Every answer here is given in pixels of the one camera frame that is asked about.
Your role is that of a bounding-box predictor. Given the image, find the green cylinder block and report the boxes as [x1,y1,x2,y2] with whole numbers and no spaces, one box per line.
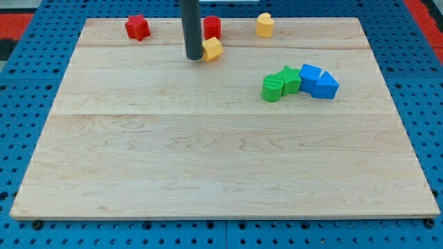
[261,74,284,102]

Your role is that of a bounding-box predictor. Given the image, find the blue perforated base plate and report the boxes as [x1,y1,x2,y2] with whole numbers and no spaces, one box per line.
[1,0,442,248]

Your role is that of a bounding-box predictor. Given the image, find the green star block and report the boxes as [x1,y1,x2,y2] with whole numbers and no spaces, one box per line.
[277,66,301,95]

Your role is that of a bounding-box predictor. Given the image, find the light wooden board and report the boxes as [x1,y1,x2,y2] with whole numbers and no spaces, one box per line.
[10,17,440,221]

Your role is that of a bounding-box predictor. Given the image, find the red star block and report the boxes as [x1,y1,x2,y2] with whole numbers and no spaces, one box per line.
[125,14,151,42]

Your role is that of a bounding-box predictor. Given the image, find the blue cube block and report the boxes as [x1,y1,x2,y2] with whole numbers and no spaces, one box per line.
[299,64,322,93]

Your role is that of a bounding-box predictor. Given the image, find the yellow hexagon block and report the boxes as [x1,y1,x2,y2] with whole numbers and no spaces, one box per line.
[203,37,224,62]

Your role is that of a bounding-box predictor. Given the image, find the blue triangle block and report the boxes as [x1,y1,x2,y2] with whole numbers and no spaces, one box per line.
[311,71,339,99]

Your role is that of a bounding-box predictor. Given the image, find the red cylinder block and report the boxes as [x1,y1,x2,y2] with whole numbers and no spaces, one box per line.
[203,16,222,39]

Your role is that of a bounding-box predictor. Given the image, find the yellow heart block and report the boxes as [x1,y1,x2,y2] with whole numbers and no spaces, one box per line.
[255,12,274,38]

